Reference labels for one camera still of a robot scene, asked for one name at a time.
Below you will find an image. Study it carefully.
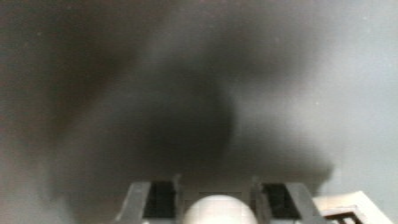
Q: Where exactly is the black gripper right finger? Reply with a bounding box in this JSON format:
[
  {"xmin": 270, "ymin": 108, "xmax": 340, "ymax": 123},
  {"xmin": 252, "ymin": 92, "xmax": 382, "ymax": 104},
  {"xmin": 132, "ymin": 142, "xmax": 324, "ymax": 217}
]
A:
[{"xmin": 251, "ymin": 177, "xmax": 324, "ymax": 224}]

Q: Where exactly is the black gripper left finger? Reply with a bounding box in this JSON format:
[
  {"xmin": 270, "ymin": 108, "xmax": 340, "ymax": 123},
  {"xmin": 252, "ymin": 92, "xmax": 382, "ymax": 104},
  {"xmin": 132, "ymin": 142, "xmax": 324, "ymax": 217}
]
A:
[{"xmin": 114, "ymin": 175, "xmax": 181, "ymax": 224}]

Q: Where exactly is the white drawer with knob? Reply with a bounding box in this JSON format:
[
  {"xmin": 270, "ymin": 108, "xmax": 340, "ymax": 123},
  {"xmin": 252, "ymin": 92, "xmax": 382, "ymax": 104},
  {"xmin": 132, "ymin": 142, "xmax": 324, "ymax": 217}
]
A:
[{"xmin": 0, "ymin": 0, "xmax": 398, "ymax": 224}]

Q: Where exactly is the white drawer cabinet box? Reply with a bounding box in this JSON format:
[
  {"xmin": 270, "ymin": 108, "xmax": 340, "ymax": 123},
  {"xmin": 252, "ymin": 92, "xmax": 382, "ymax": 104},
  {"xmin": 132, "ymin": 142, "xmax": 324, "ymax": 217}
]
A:
[{"xmin": 313, "ymin": 191, "xmax": 395, "ymax": 224}]

